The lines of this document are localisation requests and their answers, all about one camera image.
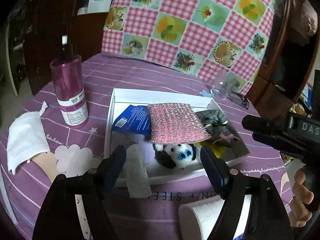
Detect yellow tissue packet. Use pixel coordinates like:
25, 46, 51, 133
195, 141, 228, 162

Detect clear plastic zip bag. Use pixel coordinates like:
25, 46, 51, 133
123, 144, 152, 198

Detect panda plush toy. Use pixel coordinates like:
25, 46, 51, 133
152, 144, 199, 170

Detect grey plaid fabric pouch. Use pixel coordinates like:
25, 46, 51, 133
195, 109, 240, 146

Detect blue foil pouch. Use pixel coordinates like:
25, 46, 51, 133
112, 105, 151, 136

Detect pink sparkly cloth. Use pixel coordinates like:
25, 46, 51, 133
148, 103, 211, 144

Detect person right hand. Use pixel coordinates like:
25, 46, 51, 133
289, 169, 314, 228

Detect purple striped tablecloth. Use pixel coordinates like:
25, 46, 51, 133
1, 53, 292, 239

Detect white shallow cardboard box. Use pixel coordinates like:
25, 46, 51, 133
104, 88, 249, 185

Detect black plastic clip tool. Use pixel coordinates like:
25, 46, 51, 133
227, 91, 249, 109

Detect dark wooden cabinet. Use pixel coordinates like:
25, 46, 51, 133
246, 0, 319, 119

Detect clear drinking glass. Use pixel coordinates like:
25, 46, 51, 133
210, 69, 238, 99

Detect white face mask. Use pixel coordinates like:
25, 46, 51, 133
7, 101, 50, 175

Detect purple pump lotion bottle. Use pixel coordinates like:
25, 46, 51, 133
50, 35, 88, 127

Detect pink checkered patchwork cover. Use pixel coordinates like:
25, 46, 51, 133
101, 0, 275, 94

